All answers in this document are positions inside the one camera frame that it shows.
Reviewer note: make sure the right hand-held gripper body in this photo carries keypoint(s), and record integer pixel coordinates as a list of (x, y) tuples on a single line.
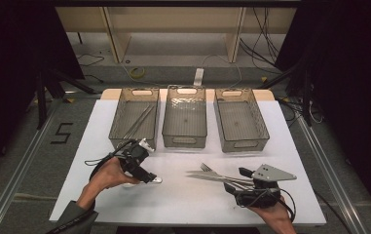
[(261, 196)]

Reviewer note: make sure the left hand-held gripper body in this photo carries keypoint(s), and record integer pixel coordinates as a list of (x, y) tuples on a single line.
[(132, 157)]

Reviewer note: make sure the metal knife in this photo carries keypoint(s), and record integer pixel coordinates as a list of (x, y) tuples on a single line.
[(205, 175)]

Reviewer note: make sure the metal fork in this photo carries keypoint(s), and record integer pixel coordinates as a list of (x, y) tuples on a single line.
[(206, 167)]

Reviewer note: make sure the metal chopstick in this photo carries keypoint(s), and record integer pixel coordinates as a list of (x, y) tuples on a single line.
[(136, 121), (142, 122)]

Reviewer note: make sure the grey transparent plastic basket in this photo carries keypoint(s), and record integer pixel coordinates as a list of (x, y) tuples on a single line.
[(131, 113), (240, 122), (185, 120)]

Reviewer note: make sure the person's right hand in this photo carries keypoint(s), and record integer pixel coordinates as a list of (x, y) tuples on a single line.
[(278, 216)]

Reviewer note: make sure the person's left hand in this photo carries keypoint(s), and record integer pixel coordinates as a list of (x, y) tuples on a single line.
[(108, 177)]

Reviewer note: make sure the white table cover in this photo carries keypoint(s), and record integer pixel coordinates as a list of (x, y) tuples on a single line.
[(192, 204)]

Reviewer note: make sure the yellow tape roll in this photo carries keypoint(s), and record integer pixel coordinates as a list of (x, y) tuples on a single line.
[(137, 72)]

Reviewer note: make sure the black metal stand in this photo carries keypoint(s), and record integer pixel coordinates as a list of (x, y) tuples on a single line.
[(306, 97), (42, 97)]

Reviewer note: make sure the white power strip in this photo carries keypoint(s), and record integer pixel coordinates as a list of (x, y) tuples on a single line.
[(198, 77)]

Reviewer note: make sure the black curtain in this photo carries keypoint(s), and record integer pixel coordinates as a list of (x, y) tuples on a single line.
[(352, 81), (7, 65)]

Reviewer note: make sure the light wooden shelf unit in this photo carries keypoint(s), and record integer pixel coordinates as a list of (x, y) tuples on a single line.
[(176, 22)]

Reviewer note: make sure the aluminium floor rail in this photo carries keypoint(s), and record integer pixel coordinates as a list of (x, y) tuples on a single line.
[(14, 188), (332, 182)]

